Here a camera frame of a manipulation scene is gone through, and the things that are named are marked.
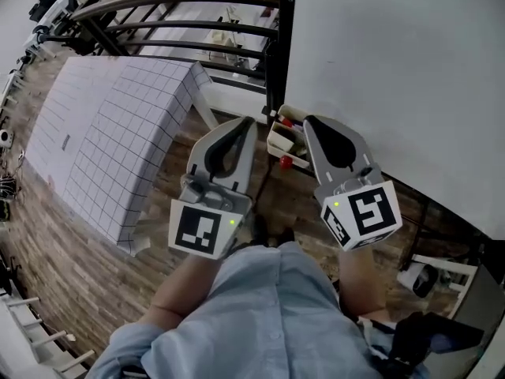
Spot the black strap bag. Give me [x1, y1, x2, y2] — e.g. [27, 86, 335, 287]
[366, 310, 485, 379]

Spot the grey desk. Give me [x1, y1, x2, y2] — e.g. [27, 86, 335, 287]
[453, 266, 505, 355]

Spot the person's left forearm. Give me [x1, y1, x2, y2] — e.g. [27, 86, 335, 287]
[137, 250, 228, 329]

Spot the cream plastic box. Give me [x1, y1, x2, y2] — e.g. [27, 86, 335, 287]
[266, 103, 316, 170]

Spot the black shoe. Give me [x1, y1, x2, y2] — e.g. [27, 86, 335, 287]
[275, 227, 296, 248]
[248, 213, 271, 248]

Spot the black metal rack frame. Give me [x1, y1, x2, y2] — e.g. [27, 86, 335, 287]
[252, 0, 505, 276]

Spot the tangle of black cables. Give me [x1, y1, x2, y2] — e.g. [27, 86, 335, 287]
[0, 174, 21, 223]

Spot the white side table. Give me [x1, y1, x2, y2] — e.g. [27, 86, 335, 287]
[410, 253, 478, 319]

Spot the light blue shirt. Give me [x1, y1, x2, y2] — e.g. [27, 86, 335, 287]
[86, 241, 399, 379]

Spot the person's right forearm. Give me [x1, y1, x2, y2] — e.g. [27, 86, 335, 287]
[337, 246, 390, 319]

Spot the white grey device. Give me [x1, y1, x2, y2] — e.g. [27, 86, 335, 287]
[396, 262, 440, 299]

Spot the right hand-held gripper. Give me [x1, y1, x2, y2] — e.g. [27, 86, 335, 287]
[301, 114, 402, 252]

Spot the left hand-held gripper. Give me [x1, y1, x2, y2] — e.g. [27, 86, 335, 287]
[167, 116, 259, 261]

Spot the white grid tablecloth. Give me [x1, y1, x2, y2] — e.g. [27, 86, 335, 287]
[25, 55, 213, 256]

